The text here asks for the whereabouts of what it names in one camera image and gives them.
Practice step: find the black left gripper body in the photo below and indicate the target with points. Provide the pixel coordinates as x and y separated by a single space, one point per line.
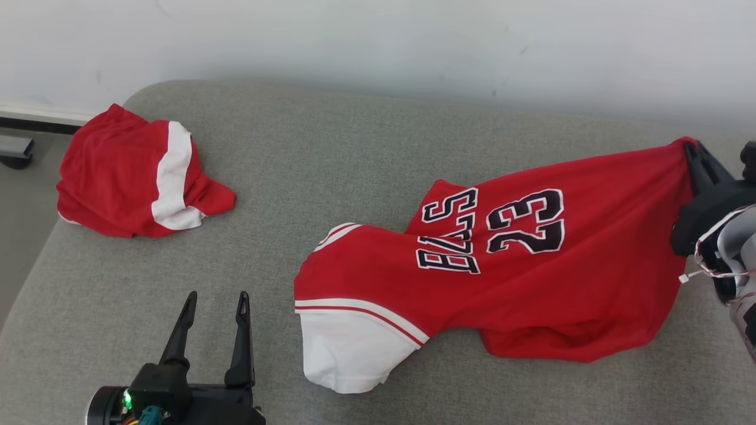
201 404

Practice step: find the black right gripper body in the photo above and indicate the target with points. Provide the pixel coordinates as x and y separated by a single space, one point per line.
709 206

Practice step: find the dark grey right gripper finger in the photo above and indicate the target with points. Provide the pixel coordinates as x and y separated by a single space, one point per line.
717 171
698 174

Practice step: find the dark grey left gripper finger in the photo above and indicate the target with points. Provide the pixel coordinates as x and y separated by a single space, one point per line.
180 336
242 354

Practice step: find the red basketball jersey number 23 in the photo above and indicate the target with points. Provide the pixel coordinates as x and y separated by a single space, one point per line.
590 295

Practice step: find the red shorts with white stripe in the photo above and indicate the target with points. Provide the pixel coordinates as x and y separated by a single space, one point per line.
112 171

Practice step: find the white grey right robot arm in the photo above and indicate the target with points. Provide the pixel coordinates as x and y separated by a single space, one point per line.
745 248

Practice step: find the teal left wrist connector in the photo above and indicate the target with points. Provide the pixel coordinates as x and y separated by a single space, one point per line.
150 416

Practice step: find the white and black skirting board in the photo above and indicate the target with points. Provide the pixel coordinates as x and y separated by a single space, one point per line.
35 118

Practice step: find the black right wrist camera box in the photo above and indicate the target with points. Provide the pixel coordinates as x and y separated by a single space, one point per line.
750 159

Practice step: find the grey metal frame bar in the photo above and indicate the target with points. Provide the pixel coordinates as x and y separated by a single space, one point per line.
15 150

